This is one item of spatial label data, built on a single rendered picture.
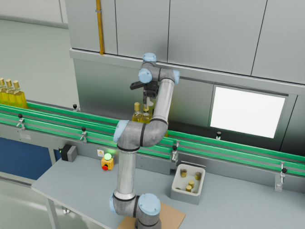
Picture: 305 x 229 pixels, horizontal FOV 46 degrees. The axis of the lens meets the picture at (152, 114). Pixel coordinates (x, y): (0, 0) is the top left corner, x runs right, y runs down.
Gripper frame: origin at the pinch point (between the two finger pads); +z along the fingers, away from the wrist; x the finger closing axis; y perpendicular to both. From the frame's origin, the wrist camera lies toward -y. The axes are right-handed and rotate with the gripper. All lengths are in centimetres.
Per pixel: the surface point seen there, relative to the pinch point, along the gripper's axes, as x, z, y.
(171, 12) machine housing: 15, -56, 10
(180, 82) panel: 11.6, -13.3, 18.9
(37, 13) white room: 314, 96, -273
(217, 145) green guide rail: 3, 24, 47
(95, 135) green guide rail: -13.3, 21.4, -29.9
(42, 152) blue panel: -12, 50, -74
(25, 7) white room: 314, 88, -293
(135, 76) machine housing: 15.0, -10.1, -11.4
